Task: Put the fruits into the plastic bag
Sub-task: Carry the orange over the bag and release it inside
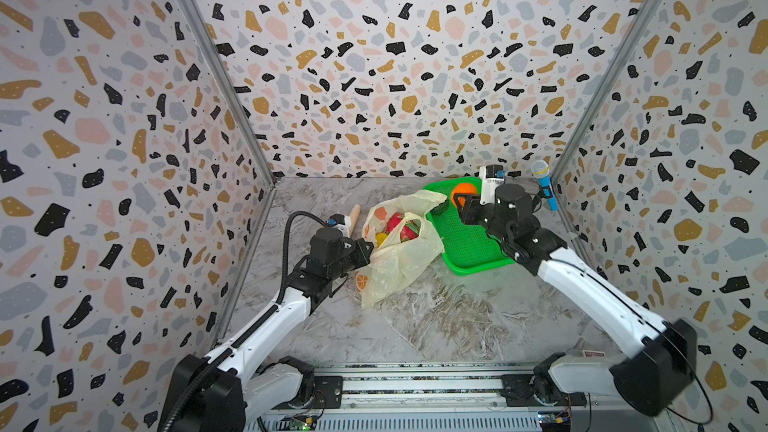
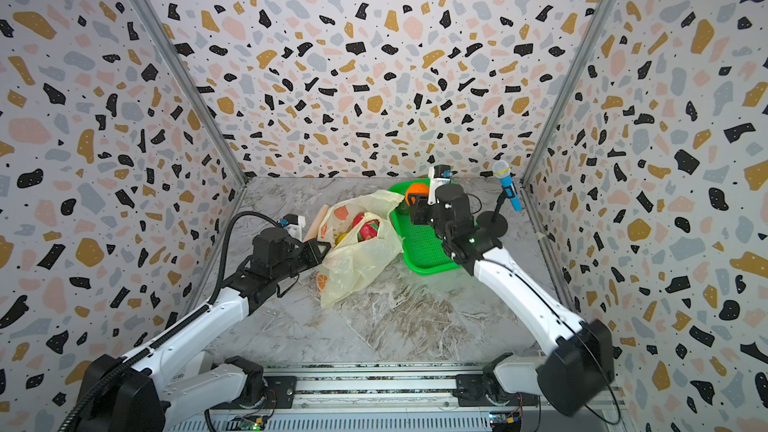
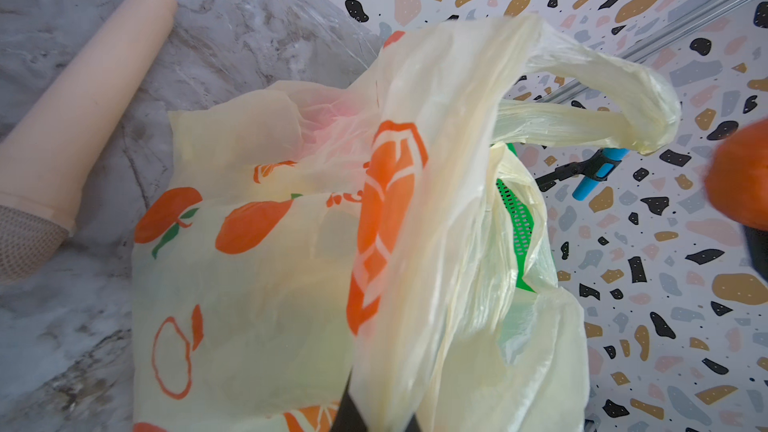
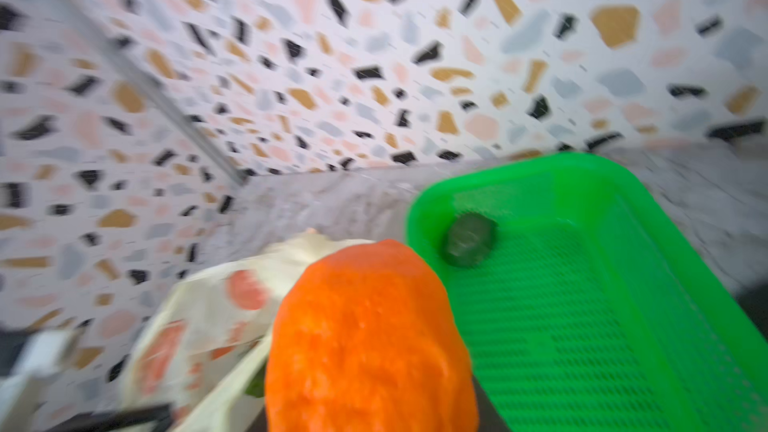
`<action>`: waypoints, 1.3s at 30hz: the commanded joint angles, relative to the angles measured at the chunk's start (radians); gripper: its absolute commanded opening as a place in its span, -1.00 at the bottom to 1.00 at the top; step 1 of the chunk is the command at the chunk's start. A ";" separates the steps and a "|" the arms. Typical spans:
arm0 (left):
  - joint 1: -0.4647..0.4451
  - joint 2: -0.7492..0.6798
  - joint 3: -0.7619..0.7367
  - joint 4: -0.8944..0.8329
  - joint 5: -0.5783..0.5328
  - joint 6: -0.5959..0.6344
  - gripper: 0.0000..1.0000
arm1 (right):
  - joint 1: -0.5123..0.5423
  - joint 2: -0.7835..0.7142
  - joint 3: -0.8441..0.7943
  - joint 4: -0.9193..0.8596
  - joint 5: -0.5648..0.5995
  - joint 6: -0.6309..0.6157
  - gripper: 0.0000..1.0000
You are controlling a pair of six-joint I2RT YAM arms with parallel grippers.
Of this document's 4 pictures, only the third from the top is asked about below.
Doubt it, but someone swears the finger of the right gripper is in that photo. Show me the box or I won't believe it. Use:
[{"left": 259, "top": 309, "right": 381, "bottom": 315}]
[{"left": 743, "top": 226, "right": 768, "bottom": 282}]

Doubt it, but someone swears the blue toy microphone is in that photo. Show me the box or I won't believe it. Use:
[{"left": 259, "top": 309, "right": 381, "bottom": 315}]
[{"left": 572, "top": 148, "right": 629, "bottom": 201}]

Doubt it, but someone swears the orange fruit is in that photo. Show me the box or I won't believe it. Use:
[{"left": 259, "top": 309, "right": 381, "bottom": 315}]
[{"left": 704, "top": 119, "right": 767, "bottom": 230}]

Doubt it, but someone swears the black microphone stand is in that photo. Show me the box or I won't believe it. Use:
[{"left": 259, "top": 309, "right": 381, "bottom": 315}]
[{"left": 535, "top": 152, "right": 619, "bottom": 193}]

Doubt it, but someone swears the cream plastic bag orange print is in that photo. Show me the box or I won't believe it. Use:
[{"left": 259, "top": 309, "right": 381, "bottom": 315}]
[{"left": 132, "top": 15, "right": 681, "bottom": 431}]

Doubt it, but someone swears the wooden rolling pin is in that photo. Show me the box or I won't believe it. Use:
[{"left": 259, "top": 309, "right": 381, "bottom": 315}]
[{"left": 0, "top": 0, "right": 179, "bottom": 283}]

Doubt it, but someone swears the green plastic basket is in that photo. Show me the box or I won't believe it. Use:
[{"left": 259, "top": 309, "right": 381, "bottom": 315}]
[{"left": 496, "top": 178, "right": 535, "bottom": 293}]

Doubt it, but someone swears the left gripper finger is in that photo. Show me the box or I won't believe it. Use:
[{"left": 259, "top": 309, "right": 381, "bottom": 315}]
[{"left": 329, "top": 371, "right": 421, "bottom": 432}]

